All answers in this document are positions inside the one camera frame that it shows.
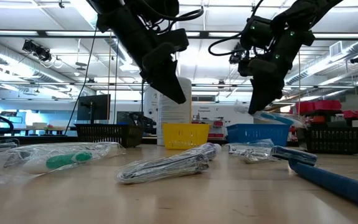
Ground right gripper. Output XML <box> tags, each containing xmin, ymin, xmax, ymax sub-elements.
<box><xmin>237</xmin><ymin>29</ymin><xmax>316</xmax><ymax>115</ymax></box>

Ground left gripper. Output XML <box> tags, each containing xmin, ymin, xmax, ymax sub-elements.
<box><xmin>139</xmin><ymin>42</ymin><xmax>187</xmax><ymax>105</ymax></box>

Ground blue toothbrush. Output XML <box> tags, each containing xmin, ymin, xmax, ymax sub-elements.
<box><xmin>233</xmin><ymin>101</ymin><xmax>306</xmax><ymax>129</ymax></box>

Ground silver toothpaste tube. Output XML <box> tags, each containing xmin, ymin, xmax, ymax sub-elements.
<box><xmin>222</xmin><ymin>139</ymin><xmax>279</xmax><ymax>164</ymax></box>
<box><xmin>115</xmin><ymin>152</ymin><xmax>210</xmax><ymax>185</ymax></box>

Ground toothpaste tube with white cap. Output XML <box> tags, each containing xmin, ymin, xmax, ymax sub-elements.
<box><xmin>194</xmin><ymin>142</ymin><xmax>222</xmax><ymax>161</ymax></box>

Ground blue disposable razor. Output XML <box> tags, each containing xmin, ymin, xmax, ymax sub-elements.
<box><xmin>270</xmin><ymin>145</ymin><xmax>358</xmax><ymax>208</ymax></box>

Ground green toothbrush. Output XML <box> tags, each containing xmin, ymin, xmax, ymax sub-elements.
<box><xmin>0</xmin><ymin>142</ymin><xmax>126</xmax><ymax>184</ymax></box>

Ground white wipes canister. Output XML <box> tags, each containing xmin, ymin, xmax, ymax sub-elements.
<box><xmin>156</xmin><ymin>77</ymin><xmax>193</xmax><ymax>146</ymax></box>

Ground blue plastic basket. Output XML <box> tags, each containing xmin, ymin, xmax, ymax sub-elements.
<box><xmin>226</xmin><ymin>123</ymin><xmax>291</xmax><ymax>147</ymax></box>

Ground black workstation equipment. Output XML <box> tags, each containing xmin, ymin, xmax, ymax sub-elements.
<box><xmin>116</xmin><ymin>111</ymin><xmax>158</xmax><ymax>136</ymax></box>

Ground white signboard panel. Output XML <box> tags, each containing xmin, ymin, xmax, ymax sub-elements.
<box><xmin>144</xmin><ymin>85</ymin><xmax>254</xmax><ymax>125</ymax></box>

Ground red storage bins row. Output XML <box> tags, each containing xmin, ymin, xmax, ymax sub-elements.
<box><xmin>295</xmin><ymin>99</ymin><xmax>343</xmax><ymax>114</ymax></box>

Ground yellow plastic basket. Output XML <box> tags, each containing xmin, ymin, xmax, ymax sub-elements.
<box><xmin>162</xmin><ymin>123</ymin><xmax>211</xmax><ymax>151</ymax></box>

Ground black computer monitor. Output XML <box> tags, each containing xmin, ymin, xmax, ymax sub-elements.
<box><xmin>77</xmin><ymin>94</ymin><xmax>111</xmax><ymax>122</ymax></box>

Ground black plastic basket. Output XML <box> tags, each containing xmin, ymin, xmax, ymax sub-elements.
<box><xmin>303</xmin><ymin>126</ymin><xmax>358</xmax><ymax>155</ymax></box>
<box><xmin>74</xmin><ymin>123</ymin><xmax>144</xmax><ymax>148</ymax></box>

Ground small red storage bin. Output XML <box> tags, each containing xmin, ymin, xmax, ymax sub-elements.
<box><xmin>342</xmin><ymin>110</ymin><xmax>358</xmax><ymax>121</ymax></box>

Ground background work table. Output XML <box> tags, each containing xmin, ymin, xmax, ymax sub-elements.
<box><xmin>19</xmin><ymin>123</ymin><xmax>70</xmax><ymax>136</ymax></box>

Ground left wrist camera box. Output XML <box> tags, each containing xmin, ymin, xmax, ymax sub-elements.
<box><xmin>153</xmin><ymin>28</ymin><xmax>189</xmax><ymax>54</ymax></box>

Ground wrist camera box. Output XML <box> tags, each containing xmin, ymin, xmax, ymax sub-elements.
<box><xmin>240</xmin><ymin>15</ymin><xmax>275</xmax><ymax>50</ymax></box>
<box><xmin>153</xmin><ymin>28</ymin><xmax>189</xmax><ymax>54</ymax></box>

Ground black overhead camera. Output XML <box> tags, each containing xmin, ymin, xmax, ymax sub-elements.
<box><xmin>228</xmin><ymin>43</ymin><xmax>245</xmax><ymax>65</ymax></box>
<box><xmin>22</xmin><ymin>39</ymin><xmax>52</xmax><ymax>62</ymax></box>

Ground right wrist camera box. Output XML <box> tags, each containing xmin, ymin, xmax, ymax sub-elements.
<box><xmin>240</xmin><ymin>15</ymin><xmax>275</xmax><ymax>50</ymax></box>

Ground black hanging cable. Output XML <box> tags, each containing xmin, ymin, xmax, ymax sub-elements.
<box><xmin>64</xmin><ymin>26</ymin><xmax>98</xmax><ymax>135</ymax></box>

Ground black overhead frame bar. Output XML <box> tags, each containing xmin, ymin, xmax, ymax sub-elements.
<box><xmin>0</xmin><ymin>30</ymin><xmax>358</xmax><ymax>40</ymax></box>

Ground black aluminium table frame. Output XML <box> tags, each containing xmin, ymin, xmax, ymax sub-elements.
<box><xmin>18</xmin><ymin>136</ymin><xmax>358</xmax><ymax>154</ymax></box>

